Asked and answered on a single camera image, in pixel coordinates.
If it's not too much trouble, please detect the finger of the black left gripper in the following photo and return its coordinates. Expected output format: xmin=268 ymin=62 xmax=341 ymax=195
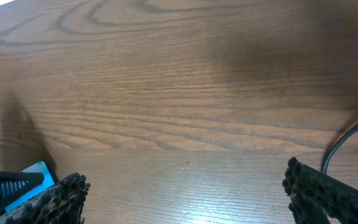
xmin=0 ymin=172 xmax=44 ymax=215

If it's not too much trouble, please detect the blue Galaxy smartphone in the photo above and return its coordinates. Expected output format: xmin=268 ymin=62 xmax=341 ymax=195
xmin=4 ymin=161 xmax=57 ymax=214

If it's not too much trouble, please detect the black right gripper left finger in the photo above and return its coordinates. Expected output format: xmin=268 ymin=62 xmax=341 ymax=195
xmin=0 ymin=172 xmax=90 ymax=224

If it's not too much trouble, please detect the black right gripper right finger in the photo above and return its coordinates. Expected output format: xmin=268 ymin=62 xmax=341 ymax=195
xmin=282 ymin=157 xmax=358 ymax=224

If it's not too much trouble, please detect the black charger cable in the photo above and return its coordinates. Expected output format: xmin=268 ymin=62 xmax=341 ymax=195
xmin=320 ymin=107 xmax=358 ymax=175

